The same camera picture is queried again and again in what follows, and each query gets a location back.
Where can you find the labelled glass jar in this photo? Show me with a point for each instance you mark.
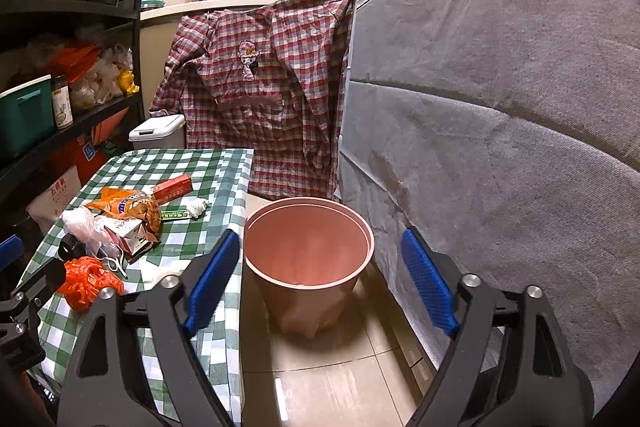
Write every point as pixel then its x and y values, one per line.
pixel 62 109

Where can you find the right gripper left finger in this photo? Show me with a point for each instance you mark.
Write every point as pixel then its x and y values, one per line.
pixel 105 382

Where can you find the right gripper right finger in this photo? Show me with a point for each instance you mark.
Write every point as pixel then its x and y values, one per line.
pixel 507 363

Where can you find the white tissue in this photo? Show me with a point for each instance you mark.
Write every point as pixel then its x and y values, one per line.
pixel 195 207

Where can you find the red white carton box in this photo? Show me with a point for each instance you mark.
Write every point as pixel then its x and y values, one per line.
pixel 127 234

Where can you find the white paper bag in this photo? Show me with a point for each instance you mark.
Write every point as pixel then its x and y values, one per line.
pixel 47 207

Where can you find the black metal shelf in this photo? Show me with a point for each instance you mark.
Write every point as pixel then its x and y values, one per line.
pixel 96 47

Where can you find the red toothpaste box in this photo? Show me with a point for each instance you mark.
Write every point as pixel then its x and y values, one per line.
pixel 172 189

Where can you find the green checkered tablecloth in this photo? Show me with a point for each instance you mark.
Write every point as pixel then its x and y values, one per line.
pixel 219 176

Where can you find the pink trash bin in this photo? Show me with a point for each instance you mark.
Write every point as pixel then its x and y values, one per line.
pixel 306 255

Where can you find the orange snack bag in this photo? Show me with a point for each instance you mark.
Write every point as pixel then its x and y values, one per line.
pixel 121 204

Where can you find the green candy wrapper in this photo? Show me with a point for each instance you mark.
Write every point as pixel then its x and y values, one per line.
pixel 174 214

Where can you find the grey fabric cover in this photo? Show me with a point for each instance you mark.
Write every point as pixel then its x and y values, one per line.
pixel 507 133

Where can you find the red plaid shirt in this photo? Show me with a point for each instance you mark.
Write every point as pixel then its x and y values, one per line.
pixel 271 79

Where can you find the white lidded bin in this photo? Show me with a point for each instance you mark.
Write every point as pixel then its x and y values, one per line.
pixel 159 132

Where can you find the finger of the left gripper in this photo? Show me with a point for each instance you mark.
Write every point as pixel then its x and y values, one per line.
pixel 10 250

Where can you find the teal storage box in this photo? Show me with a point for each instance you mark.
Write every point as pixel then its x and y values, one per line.
pixel 26 114

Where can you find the orange plastic bag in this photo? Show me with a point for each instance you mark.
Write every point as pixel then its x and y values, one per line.
pixel 85 278

